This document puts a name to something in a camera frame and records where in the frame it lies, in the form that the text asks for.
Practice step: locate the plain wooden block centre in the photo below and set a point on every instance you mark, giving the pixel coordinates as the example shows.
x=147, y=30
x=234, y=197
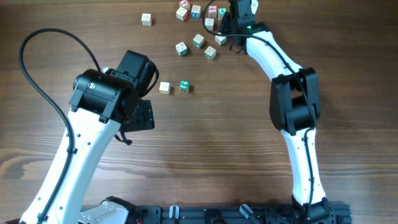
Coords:
x=209, y=23

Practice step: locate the red letter block top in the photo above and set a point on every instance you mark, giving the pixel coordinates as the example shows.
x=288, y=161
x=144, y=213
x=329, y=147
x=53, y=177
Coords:
x=184, y=4

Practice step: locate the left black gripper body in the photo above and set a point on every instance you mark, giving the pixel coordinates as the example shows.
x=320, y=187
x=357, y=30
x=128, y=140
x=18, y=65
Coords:
x=140, y=116

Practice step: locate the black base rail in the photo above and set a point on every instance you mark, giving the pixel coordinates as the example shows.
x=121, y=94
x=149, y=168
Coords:
x=236, y=214

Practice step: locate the yellow edged wooden block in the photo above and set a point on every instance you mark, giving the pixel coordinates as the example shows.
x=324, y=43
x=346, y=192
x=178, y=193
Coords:
x=164, y=88

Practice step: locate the plain wooden block far left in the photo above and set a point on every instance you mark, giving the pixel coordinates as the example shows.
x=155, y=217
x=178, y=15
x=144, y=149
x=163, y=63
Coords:
x=146, y=19

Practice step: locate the green edged block lower right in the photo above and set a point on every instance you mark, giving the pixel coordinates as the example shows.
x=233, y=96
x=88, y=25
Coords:
x=210, y=53

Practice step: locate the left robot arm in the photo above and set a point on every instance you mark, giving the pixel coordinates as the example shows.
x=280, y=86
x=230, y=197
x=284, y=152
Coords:
x=103, y=106

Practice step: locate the red number 6 block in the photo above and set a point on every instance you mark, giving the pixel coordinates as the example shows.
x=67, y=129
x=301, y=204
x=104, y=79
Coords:
x=212, y=11

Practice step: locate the blue X letter block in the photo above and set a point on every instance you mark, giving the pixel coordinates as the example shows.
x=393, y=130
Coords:
x=196, y=11

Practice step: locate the plain wooden block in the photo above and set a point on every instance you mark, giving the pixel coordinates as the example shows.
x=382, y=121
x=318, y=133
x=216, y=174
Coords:
x=209, y=23
x=146, y=19

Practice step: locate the green edged block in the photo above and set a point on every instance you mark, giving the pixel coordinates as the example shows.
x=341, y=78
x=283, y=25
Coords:
x=181, y=49
x=221, y=40
x=210, y=53
x=198, y=41

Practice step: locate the green edged block lower left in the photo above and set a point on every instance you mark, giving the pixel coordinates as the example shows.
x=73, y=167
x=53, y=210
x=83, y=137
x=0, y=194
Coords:
x=181, y=49

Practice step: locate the green letter A block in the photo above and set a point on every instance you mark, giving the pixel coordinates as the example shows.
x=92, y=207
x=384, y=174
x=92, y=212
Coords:
x=221, y=12

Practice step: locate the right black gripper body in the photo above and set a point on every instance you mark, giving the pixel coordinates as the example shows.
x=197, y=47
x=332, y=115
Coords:
x=226, y=25

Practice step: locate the green letter J block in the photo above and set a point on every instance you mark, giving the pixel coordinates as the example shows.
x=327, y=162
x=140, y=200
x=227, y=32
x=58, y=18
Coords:
x=184, y=86

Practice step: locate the green edged block middle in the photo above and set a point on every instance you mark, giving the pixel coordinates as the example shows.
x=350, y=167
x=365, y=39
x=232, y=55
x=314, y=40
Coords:
x=198, y=41

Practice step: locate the red edged wooden block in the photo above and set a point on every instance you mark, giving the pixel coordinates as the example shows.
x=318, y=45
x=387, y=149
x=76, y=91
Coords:
x=182, y=14

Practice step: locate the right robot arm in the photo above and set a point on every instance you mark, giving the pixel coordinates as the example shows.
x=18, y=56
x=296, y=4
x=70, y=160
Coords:
x=294, y=105

